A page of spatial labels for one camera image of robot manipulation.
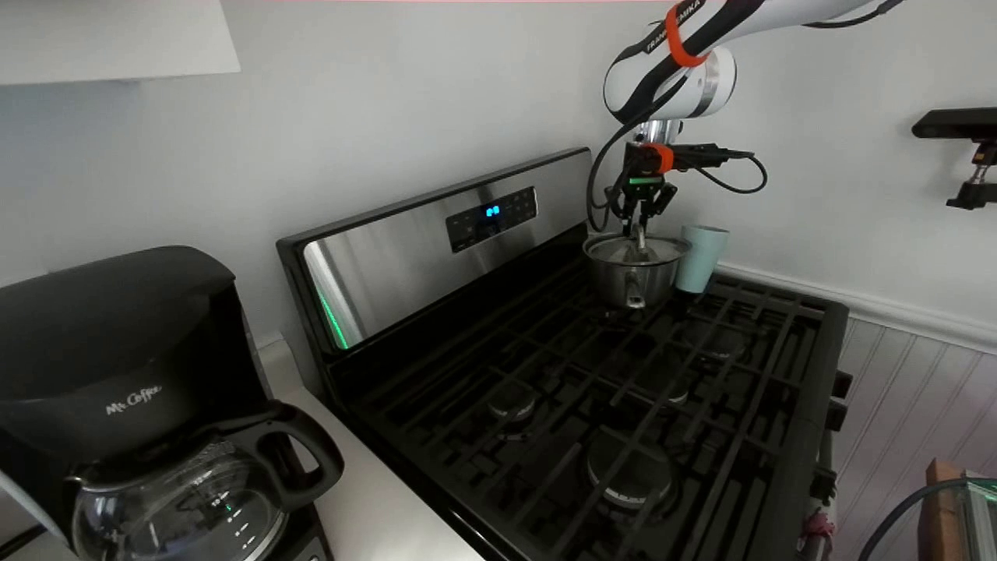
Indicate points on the printed dish towel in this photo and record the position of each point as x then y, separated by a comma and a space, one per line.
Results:
819, 527

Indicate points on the black device under shelf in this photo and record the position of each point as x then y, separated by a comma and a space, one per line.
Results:
977, 175

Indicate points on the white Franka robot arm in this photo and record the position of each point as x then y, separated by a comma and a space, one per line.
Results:
675, 78

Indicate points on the glass coffee carafe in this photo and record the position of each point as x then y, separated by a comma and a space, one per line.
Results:
176, 510

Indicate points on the light teal plastic cup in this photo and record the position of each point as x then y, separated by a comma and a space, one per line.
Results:
701, 260

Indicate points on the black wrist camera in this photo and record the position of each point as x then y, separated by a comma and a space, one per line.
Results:
696, 158

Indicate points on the wooden board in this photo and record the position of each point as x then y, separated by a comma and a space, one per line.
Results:
942, 514

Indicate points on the black coffee maker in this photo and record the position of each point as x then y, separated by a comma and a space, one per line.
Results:
114, 331

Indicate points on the round black burner cap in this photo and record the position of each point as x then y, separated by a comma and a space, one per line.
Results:
627, 475

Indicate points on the black stainless gas stove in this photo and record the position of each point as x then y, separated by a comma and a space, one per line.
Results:
580, 417

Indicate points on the black wall shelf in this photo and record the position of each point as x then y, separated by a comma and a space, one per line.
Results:
954, 123

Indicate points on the black stove knob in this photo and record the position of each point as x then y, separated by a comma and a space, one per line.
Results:
841, 385
824, 485
836, 417

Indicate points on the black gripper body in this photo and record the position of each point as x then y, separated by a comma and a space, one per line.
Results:
642, 188

